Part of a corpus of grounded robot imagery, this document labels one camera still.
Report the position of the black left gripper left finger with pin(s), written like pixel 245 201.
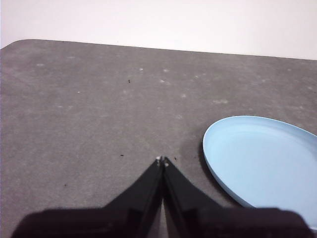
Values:
pixel 99 223

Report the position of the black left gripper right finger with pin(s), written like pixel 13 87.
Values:
pixel 223 223

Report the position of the light blue round plate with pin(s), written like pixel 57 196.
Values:
pixel 260 161

